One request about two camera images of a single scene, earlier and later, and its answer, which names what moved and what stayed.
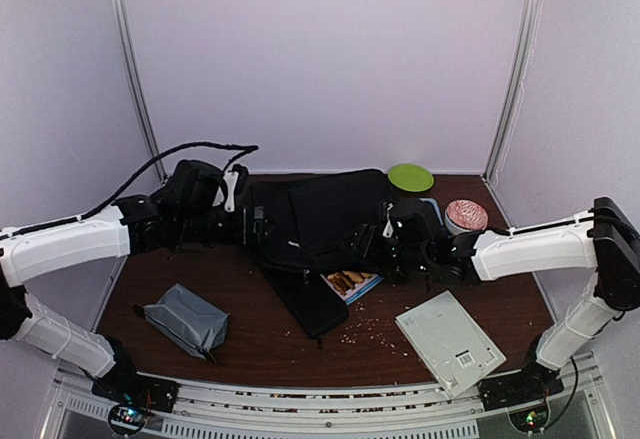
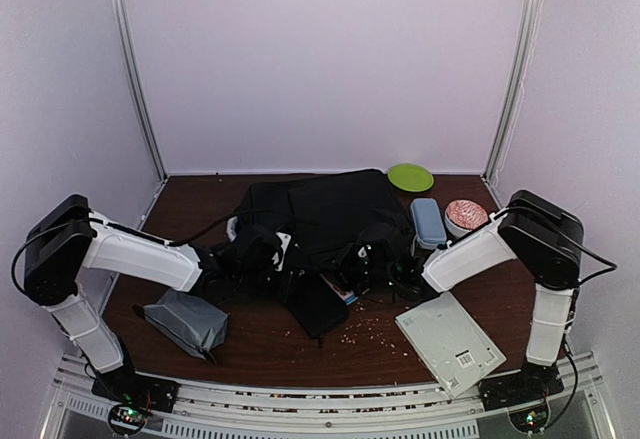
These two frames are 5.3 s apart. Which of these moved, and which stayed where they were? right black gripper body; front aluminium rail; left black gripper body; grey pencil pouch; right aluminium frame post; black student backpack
Moved: right black gripper body; left black gripper body
Stayed: right aluminium frame post; black student backpack; grey pencil pouch; front aluminium rail
